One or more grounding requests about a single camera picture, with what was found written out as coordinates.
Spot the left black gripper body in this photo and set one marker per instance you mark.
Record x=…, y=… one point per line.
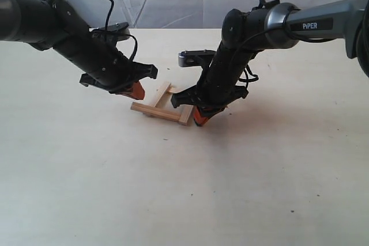
x=104, y=66

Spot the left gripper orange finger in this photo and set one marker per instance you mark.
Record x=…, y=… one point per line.
x=134, y=91

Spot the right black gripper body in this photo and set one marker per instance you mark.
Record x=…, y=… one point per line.
x=216, y=87

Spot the short wooden stick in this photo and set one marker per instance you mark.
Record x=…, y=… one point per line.
x=160, y=98

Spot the long bottom wooden stick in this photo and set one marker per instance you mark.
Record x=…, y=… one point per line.
x=155, y=112

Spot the wooden stick with holes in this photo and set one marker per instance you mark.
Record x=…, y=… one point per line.
x=174, y=89

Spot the right grey Piper arm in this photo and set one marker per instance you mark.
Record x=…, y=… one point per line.
x=277, y=25

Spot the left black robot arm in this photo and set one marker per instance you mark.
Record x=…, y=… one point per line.
x=55, y=24

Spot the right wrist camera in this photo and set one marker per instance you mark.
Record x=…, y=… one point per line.
x=201, y=58

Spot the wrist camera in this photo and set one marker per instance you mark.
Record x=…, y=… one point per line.
x=201, y=58
x=115, y=32

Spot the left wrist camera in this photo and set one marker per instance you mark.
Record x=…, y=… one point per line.
x=115, y=32

